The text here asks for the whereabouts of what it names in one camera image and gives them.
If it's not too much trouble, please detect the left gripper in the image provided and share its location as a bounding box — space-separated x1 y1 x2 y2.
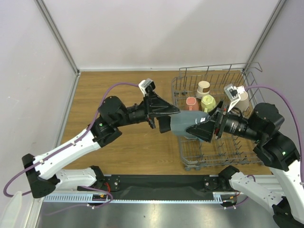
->
113 86 182 133

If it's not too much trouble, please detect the grey mug white inside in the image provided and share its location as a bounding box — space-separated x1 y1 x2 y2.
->
170 110 209 142

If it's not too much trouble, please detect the pink floral mug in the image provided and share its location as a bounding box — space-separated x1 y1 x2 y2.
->
186 96 200 111

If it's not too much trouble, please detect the steel tumbler brown band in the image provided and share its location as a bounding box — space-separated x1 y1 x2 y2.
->
196 81 210 99

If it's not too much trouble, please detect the beige paper cup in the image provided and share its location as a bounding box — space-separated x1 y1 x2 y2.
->
235 91 249 112

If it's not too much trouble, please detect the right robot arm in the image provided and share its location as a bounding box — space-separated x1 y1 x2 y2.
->
186 103 304 228

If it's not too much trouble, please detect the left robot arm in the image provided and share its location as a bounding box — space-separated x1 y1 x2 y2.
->
22 92 180 199

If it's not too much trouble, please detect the black base mat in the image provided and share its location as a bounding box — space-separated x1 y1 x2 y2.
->
90 175 232 200

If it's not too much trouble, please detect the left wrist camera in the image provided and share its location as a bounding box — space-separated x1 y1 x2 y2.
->
138 78 156 96

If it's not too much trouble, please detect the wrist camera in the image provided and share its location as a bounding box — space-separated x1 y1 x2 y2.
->
224 84 245 112
138 78 156 96

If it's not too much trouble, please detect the grey wire dish rack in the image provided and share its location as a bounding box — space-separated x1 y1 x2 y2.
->
171 62 263 171

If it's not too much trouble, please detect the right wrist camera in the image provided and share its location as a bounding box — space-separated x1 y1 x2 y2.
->
224 84 245 112

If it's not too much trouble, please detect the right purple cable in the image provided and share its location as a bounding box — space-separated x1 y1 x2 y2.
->
244 85 304 188

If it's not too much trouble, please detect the white cable duct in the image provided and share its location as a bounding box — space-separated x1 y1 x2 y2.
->
44 193 93 203

